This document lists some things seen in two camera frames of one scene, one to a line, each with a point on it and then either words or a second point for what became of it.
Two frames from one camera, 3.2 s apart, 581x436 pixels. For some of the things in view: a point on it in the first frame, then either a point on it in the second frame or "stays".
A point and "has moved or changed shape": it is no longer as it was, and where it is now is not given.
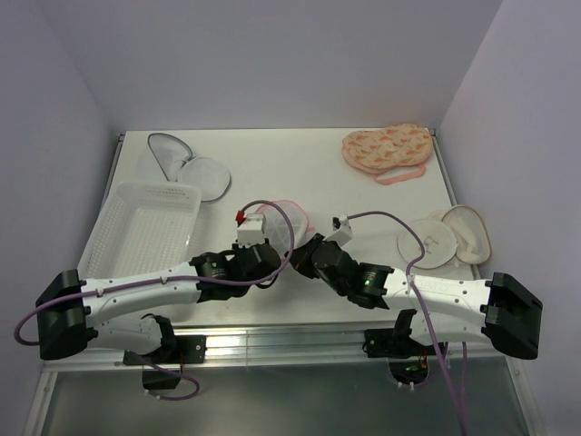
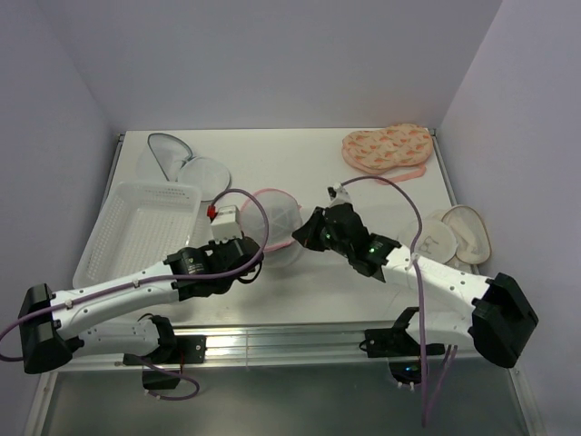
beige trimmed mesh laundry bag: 456,233 stays
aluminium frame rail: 297,346 stays
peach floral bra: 391,154 stays
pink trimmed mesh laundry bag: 277,232 has moved or changed shape
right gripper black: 300,259 -> 308,234
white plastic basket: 143,228 stays
